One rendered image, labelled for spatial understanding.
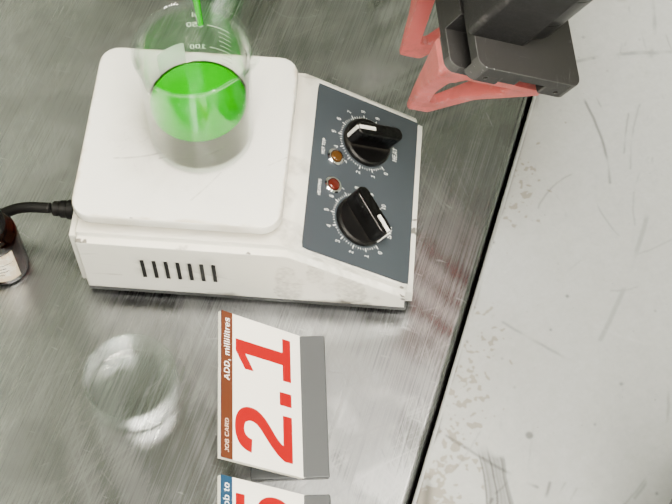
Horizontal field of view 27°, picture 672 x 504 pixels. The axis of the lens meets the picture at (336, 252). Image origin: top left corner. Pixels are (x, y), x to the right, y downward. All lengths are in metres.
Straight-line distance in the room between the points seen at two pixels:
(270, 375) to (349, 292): 0.07
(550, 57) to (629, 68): 0.24
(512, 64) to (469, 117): 0.22
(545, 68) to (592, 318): 0.20
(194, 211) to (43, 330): 0.13
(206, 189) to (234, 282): 0.07
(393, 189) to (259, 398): 0.15
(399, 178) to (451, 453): 0.17
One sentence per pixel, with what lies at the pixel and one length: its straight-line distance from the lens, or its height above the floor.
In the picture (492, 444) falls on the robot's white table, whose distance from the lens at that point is 0.82.
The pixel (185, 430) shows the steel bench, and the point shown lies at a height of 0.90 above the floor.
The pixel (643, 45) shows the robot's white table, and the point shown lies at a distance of 0.99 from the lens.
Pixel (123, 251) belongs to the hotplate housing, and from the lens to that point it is 0.82.
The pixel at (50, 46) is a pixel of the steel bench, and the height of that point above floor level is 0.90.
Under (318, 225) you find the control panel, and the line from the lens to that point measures 0.81.
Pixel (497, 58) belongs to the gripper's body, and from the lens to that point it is 0.71.
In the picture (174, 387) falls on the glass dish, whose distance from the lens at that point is 0.82.
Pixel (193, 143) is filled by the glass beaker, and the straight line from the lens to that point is 0.78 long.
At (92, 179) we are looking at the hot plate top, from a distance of 0.81.
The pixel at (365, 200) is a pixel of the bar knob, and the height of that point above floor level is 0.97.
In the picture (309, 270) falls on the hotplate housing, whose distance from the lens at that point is 0.81.
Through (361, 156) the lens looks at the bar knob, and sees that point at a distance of 0.85.
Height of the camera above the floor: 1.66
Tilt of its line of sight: 60 degrees down
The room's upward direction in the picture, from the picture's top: straight up
